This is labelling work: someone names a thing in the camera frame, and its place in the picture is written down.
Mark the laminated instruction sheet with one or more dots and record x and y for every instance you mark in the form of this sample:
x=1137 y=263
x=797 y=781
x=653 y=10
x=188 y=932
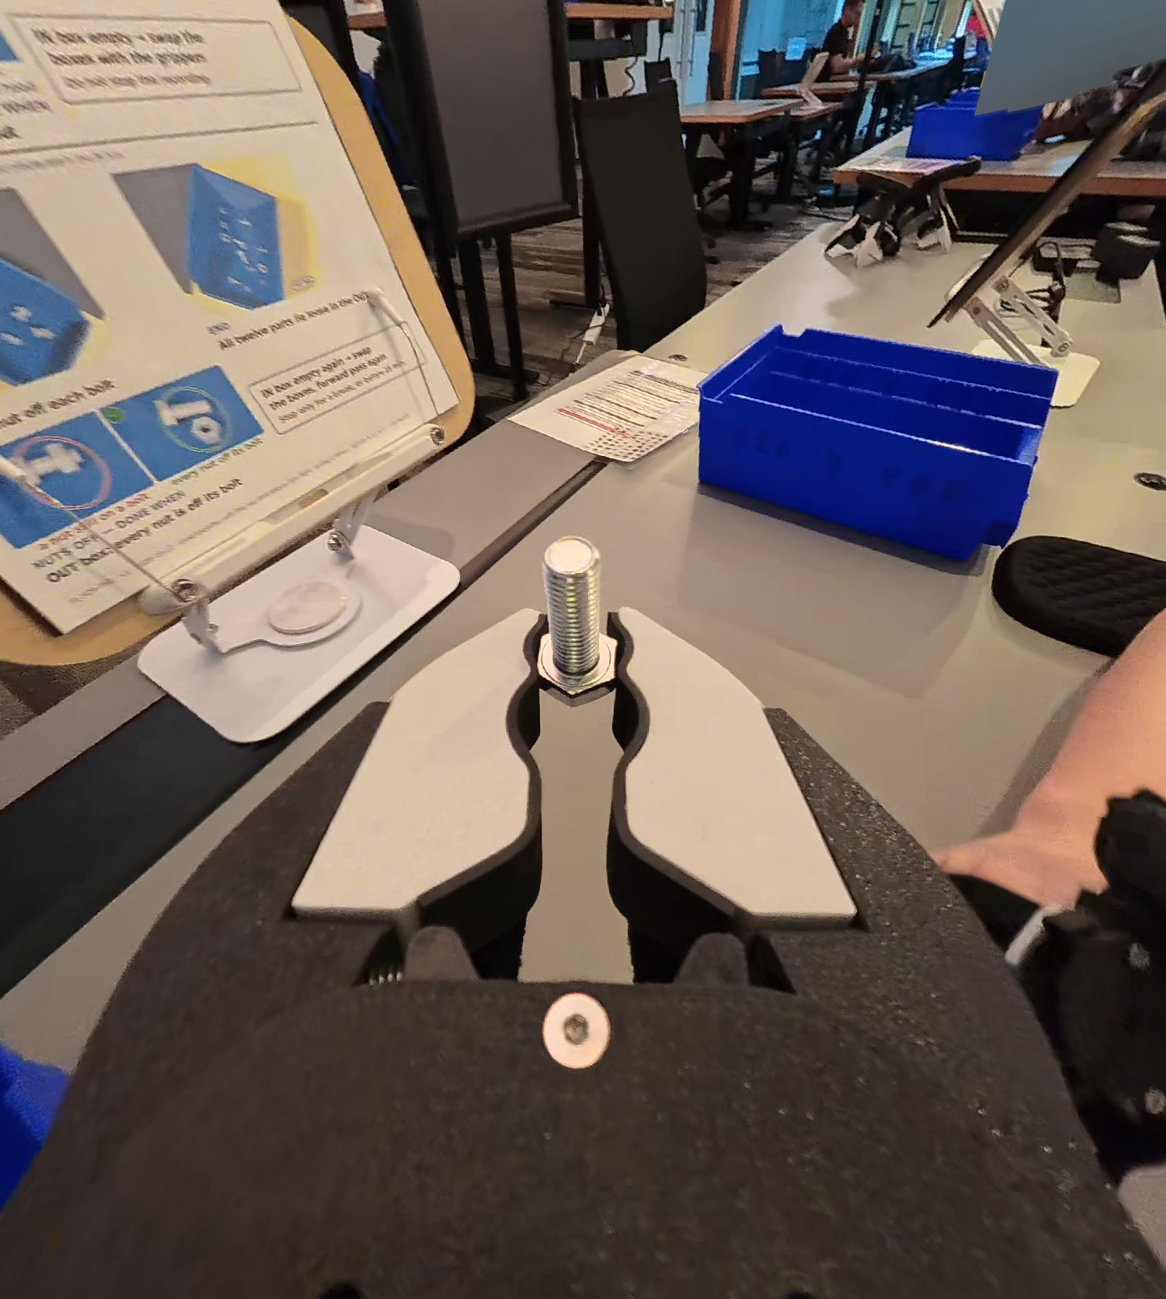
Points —
x=613 y=406

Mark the black framed display easel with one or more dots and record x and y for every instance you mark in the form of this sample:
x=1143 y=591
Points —
x=502 y=102

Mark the wooden office desk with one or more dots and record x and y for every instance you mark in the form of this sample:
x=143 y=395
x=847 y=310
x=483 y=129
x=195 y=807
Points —
x=1049 y=177
x=745 y=110

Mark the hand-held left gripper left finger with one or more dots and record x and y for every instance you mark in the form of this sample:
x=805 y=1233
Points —
x=420 y=792

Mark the black wrist rest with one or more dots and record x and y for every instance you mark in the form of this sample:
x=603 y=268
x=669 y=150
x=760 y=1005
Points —
x=1090 y=594

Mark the small black box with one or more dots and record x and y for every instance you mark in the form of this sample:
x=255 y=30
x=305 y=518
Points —
x=1122 y=253

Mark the printed instruction poster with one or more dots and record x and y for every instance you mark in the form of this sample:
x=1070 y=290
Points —
x=166 y=334

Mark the wood and white document stand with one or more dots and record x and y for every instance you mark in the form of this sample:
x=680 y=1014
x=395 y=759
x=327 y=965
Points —
x=1070 y=380
x=400 y=589

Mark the idle hand-held gripper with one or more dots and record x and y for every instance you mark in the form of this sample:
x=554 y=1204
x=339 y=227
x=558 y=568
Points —
x=887 y=208

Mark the person's right hand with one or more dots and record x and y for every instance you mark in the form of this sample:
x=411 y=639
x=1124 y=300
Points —
x=1035 y=847

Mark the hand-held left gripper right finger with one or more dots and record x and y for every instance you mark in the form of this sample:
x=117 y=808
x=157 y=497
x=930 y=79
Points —
x=734 y=812

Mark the blue jacket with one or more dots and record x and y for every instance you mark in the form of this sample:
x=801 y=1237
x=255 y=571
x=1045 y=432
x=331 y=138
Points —
x=380 y=131

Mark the person's right forearm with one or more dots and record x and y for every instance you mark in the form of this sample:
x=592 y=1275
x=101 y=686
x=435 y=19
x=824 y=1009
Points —
x=1151 y=710

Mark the silver hex bolt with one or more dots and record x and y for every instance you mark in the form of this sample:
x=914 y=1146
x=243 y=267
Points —
x=572 y=609

